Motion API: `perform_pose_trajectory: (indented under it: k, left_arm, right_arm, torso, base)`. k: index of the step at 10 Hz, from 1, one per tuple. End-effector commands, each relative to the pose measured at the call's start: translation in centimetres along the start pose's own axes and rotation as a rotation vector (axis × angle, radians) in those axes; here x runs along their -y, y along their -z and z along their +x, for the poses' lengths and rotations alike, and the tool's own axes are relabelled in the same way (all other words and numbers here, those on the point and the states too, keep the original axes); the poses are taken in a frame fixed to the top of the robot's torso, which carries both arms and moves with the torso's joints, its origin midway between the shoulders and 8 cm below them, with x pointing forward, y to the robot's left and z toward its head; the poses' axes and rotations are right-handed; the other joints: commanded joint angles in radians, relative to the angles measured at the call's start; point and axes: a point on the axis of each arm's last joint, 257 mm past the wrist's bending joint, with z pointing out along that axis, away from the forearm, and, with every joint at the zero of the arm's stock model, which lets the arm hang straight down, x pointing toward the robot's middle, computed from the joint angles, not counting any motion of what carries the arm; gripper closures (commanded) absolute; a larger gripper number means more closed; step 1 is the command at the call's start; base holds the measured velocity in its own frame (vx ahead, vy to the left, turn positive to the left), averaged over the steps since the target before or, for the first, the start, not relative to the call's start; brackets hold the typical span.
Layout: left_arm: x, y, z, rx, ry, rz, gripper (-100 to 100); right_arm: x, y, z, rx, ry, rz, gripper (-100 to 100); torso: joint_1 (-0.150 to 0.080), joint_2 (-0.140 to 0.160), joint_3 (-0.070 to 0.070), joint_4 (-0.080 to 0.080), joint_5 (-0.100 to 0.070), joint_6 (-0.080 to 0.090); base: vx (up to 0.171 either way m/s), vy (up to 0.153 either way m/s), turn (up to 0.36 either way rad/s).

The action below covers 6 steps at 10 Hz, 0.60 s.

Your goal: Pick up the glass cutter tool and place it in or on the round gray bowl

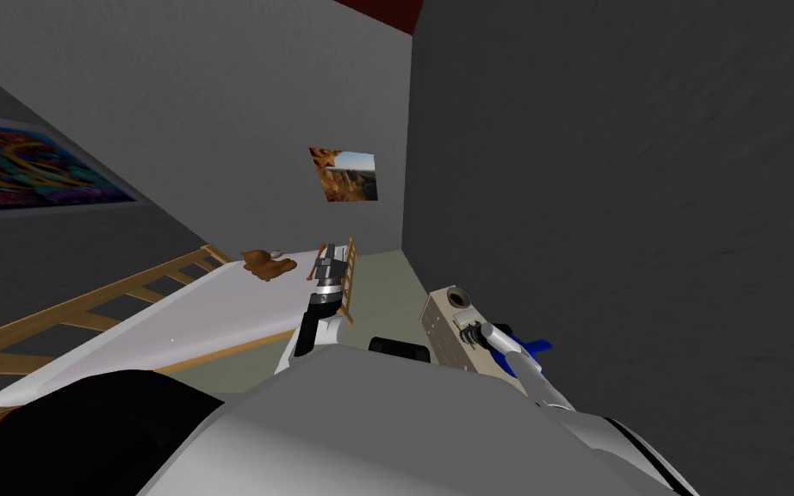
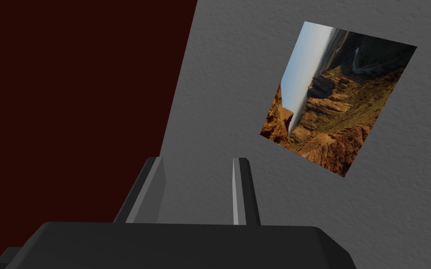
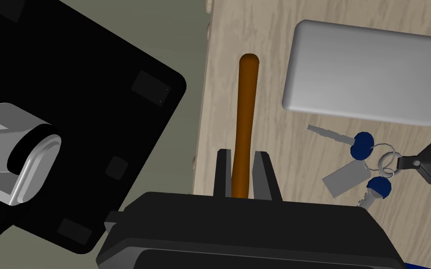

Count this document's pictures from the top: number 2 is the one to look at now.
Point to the canyon landscape wall picture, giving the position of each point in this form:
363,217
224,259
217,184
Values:
335,97

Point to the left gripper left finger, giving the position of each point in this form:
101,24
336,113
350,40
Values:
143,194

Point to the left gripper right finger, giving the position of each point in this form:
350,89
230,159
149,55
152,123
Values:
242,194

